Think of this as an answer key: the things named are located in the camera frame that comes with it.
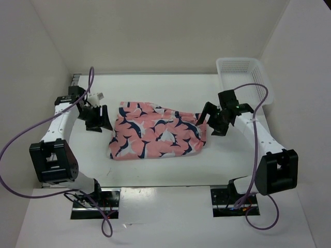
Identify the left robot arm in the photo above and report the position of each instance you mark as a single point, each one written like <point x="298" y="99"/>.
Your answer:
<point x="52" y="158"/>

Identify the white plastic basket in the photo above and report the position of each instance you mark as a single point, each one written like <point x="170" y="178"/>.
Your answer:
<point x="236" y="71"/>

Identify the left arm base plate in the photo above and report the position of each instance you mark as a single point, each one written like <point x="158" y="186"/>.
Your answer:
<point x="84" y="209"/>

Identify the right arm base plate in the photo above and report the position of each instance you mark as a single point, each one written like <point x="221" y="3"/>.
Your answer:
<point x="223" y="204"/>

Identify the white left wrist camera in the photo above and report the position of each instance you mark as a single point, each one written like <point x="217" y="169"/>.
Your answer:
<point x="94" y="99"/>

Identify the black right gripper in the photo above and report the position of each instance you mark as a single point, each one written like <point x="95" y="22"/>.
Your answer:
<point x="209" y="108"/>

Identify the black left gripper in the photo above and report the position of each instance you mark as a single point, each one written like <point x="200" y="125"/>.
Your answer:
<point x="102" y="121"/>

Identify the pink shark print shorts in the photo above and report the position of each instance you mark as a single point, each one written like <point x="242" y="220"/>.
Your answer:
<point x="146" y="130"/>

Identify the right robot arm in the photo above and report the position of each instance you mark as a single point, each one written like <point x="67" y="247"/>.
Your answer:
<point x="275" y="168"/>

